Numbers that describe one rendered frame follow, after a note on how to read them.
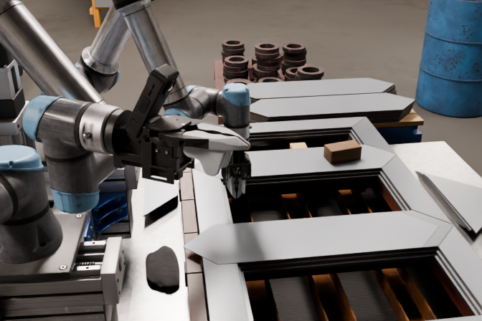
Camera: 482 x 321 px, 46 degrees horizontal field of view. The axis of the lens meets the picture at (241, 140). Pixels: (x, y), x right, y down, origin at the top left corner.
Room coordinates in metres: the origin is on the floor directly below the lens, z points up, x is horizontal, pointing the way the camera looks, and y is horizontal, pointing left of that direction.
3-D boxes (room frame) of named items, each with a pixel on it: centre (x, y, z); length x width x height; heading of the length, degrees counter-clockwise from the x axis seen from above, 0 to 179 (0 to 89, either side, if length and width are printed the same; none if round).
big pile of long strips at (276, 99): (2.37, -0.37, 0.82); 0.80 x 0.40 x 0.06; 98
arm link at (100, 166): (0.83, 0.27, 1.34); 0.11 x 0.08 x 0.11; 159
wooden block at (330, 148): (1.78, -0.36, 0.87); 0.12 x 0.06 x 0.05; 109
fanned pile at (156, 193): (1.81, 0.30, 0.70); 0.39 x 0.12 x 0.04; 8
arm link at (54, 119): (0.81, 0.28, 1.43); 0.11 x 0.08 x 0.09; 69
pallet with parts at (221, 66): (4.34, -0.22, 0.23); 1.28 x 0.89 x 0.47; 2
